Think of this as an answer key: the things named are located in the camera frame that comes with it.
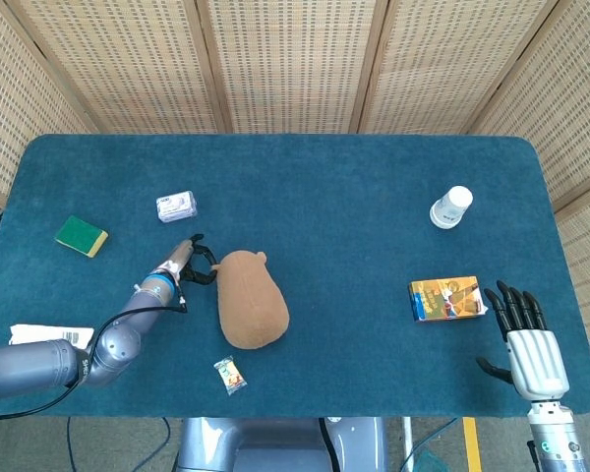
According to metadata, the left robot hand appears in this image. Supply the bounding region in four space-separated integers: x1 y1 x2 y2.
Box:
155 233 219 291

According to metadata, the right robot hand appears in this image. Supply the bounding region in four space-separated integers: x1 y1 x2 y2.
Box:
475 279 570 403

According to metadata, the brown plush toy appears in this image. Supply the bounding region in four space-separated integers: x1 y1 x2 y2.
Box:
210 249 291 350

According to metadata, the white tissue pack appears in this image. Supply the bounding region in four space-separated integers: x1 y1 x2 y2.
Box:
155 190 200 224

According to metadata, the orange blue box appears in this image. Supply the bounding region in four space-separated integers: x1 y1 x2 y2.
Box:
407 275 489 324

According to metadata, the green yellow sponge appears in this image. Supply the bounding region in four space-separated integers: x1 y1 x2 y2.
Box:
53 214 110 259

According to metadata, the small snack packet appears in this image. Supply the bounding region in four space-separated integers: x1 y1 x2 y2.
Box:
212 357 248 397

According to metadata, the blue table mat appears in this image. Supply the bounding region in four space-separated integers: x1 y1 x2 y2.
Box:
0 133 590 420

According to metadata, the teal cloth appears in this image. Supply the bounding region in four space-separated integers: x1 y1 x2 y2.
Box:
412 449 448 472

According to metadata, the white table leg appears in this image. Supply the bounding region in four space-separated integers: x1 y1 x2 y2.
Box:
401 417 414 472

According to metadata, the white paper packet with barcode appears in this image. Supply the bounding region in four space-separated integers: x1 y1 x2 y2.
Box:
8 323 95 351

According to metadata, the grey robot torso base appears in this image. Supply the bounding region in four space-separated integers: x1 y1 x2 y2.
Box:
172 416 389 472

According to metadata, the woven bamboo folding screen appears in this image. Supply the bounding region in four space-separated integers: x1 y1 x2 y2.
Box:
0 0 590 363

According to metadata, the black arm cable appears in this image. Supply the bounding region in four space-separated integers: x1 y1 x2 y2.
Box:
0 284 189 424

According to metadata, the blue floor cable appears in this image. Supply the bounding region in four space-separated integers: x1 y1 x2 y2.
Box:
66 417 172 472

